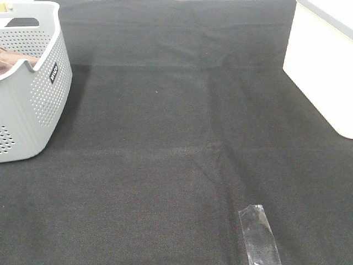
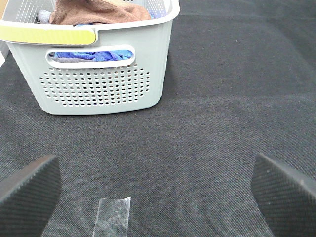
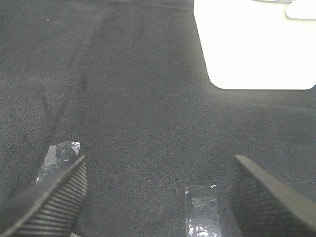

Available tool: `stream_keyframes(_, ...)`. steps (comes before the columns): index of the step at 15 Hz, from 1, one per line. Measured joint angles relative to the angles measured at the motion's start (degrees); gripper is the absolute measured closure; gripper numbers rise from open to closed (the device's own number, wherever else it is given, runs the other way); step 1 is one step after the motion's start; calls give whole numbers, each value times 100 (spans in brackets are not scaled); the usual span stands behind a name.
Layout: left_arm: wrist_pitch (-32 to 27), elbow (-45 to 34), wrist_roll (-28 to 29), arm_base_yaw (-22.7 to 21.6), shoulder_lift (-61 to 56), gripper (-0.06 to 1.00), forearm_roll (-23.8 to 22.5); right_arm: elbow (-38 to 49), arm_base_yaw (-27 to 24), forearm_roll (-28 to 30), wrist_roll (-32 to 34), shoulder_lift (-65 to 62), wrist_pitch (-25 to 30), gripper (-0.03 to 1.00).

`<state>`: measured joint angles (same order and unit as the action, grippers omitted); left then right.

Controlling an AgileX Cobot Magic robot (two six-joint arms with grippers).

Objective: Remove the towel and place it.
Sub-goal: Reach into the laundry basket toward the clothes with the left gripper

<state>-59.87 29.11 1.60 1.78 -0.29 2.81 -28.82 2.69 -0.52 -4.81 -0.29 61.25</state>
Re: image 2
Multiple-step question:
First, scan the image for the grey perforated laundry basket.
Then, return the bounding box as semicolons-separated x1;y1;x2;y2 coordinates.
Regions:
0;0;180;115

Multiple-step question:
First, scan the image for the grey cloth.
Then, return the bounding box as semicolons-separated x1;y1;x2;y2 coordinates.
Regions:
36;10;51;24

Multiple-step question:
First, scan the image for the black table cloth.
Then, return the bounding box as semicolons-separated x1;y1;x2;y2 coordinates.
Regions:
0;0;316;237

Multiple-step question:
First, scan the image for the clear tape strip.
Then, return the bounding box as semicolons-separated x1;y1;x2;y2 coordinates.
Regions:
92;197;131;237

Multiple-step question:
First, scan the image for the brown towel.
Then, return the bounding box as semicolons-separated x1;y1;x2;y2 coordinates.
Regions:
49;0;151;25

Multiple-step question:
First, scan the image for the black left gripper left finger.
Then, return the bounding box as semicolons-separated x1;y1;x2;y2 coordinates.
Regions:
0;155;61;237

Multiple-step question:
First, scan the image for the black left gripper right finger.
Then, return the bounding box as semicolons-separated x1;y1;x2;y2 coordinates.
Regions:
251;154;316;237

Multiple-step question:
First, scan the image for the blue cloth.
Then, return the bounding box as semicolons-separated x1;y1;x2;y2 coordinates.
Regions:
51;50;133;63

